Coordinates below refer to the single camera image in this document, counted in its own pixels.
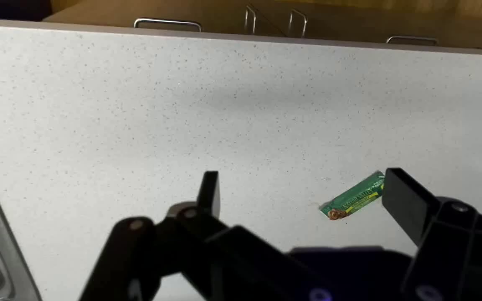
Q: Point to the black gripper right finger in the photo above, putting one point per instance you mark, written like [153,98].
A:
[448,234]

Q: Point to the wooden lower cabinet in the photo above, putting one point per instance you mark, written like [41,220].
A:
[453,23]

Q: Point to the silver drawer handle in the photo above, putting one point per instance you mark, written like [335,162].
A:
[166,23]
[250,21]
[297,25]
[411,41]

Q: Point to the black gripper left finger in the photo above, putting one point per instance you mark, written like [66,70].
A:
[190,242]

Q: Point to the green snack packet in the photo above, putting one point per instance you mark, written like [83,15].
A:
[356,198]

